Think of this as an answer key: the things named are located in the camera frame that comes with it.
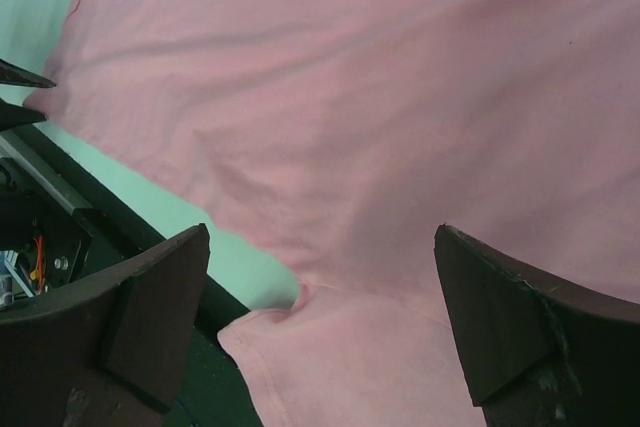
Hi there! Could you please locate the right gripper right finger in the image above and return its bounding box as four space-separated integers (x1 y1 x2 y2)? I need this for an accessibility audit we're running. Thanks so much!
434 225 639 426

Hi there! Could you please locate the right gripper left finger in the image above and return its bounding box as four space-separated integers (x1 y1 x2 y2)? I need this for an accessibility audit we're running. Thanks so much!
1 224 210 426

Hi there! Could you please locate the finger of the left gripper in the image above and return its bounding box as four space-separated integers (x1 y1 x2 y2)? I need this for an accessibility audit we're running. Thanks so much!
0 99 46 131
0 59 56 88

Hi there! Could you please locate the pink t shirt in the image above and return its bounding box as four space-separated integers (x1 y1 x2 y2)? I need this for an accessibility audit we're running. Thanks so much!
26 0 639 426

